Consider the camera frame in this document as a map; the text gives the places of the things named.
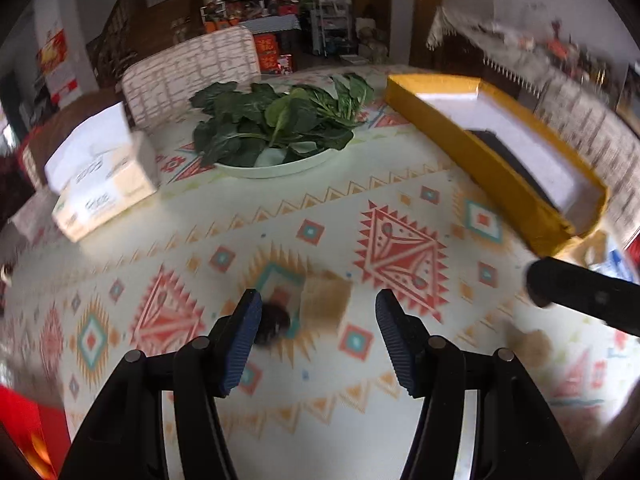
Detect patterned tablecloth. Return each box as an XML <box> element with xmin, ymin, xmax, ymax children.
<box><xmin>1</xmin><ymin>68</ymin><xmax>639</xmax><ymax>479</ymax></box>

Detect green leafy vegetables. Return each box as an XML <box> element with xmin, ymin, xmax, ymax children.
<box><xmin>190</xmin><ymin>73</ymin><xmax>374</xmax><ymax>168</ymax></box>

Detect dark plum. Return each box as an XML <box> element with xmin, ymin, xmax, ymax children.
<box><xmin>254</xmin><ymin>302</ymin><xmax>291</xmax><ymax>347</ymax></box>

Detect white plate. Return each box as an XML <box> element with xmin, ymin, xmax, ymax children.
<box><xmin>215</xmin><ymin>148</ymin><xmax>340</xmax><ymax>179</ymax></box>

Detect white tissue box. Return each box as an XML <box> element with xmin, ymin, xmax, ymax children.
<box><xmin>44</xmin><ymin>102</ymin><xmax>160</xmax><ymax>243</ymax></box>

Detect red tray box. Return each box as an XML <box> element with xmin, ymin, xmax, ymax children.
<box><xmin>1</xmin><ymin>387</ymin><xmax>70</xmax><ymax>479</ymax></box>

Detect small beige sugarcane piece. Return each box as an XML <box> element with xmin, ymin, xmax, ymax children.
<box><xmin>506</xmin><ymin>324</ymin><xmax>552</xmax><ymax>370</ymax></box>

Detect yellow cardboard box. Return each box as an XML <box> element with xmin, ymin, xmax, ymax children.
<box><xmin>385</xmin><ymin>74</ymin><xmax>608</xmax><ymax>257</ymax></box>

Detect pale sugarcane piece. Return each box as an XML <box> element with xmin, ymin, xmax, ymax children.
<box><xmin>299</xmin><ymin>273</ymin><xmax>352</xmax><ymax>332</ymax></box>

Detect white blue wipes pack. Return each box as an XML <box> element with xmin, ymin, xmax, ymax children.
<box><xmin>585</xmin><ymin>238</ymin><xmax>639</xmax><ymax>284</ymax></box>

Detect white patterned chair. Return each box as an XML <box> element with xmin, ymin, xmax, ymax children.
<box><xmin>122</xmin><ymin>25</ymin><xmax>262</xmax><ymax>127</ymax></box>

